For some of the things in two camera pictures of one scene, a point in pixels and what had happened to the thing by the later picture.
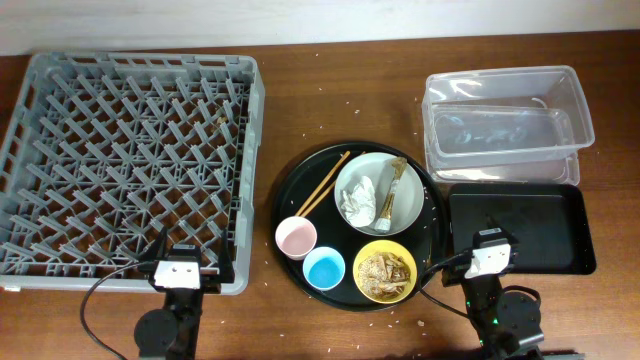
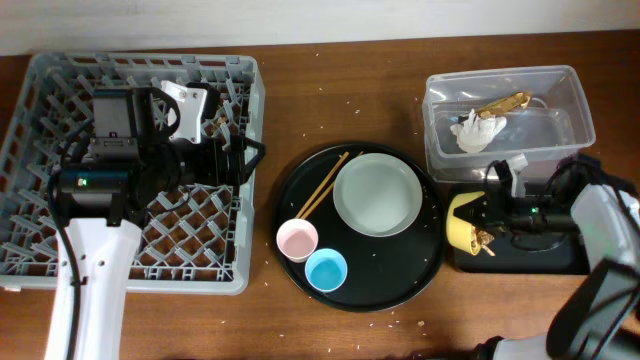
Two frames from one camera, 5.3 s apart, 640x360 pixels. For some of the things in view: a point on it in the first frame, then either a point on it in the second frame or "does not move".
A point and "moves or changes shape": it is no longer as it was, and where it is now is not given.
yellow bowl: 385,272 -> 462,234
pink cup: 296,236 does not move
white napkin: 359,206 -> 474,133
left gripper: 211,278 -> 237,170
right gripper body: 458,271 -> 529,213
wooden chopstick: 323,184 does not move
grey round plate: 407,198 does not move
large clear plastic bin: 490,116 does not move
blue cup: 323,268 does not move
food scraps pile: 384,275 moves or changes shape
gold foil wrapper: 383,224 -> 519,100
